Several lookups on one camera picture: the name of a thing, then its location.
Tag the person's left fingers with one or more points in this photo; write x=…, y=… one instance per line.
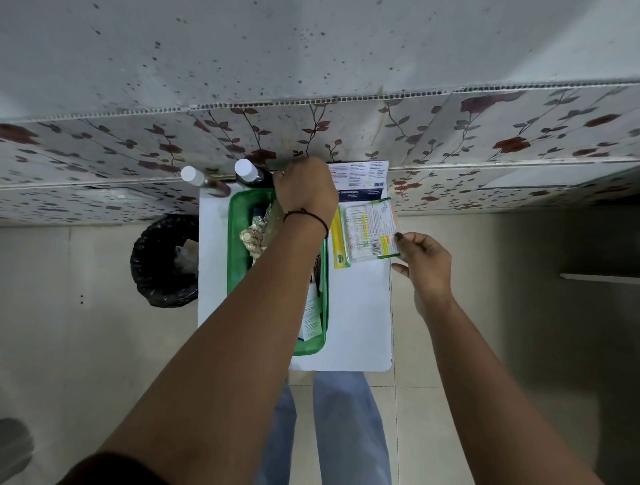
x=295, y=165

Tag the dark bottle with white cap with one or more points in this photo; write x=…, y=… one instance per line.
x=251, y=175

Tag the person's right forearm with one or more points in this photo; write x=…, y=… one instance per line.
x=490, y=399

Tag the brown bottle with white cap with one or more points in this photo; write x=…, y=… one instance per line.
x=202, y=180

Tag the grey rounded object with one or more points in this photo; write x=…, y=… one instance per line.
x=14, y=447

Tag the person's legs in blue jeans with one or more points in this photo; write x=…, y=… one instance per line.
x=345, y=429

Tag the dark sleeve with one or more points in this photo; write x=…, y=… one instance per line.
x=107, y=472

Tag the black wrist thread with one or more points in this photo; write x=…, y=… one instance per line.
x=312, y=217

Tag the person's right thumb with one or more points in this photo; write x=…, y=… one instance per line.
x=410, y=241

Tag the white and blue medicine box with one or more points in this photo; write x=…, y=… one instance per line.
x=360, y=180

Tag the black trash bin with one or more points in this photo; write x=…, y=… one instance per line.
x=157, y=260

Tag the golden blister packs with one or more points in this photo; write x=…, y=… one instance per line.
x=254, y=235

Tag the blue tube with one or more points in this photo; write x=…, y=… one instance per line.
x=258, y=212

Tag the white medicine carton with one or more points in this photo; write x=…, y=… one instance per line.
x=311, y=317

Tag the person's left forearm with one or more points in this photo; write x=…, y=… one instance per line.
x=235, y=349

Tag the person's left hand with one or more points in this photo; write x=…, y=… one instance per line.
x=307, y=190

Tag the white shelf board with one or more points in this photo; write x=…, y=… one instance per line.
x=600, y=279

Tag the clear packet with printed label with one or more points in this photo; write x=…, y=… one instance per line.
x=367, y=230

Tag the person's right hand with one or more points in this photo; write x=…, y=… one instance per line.
x=429, y=275

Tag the yellow medicine tube box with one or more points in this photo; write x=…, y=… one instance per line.
x=338, y=242

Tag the green plastic tray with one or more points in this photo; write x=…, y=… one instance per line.
x=237, y=250

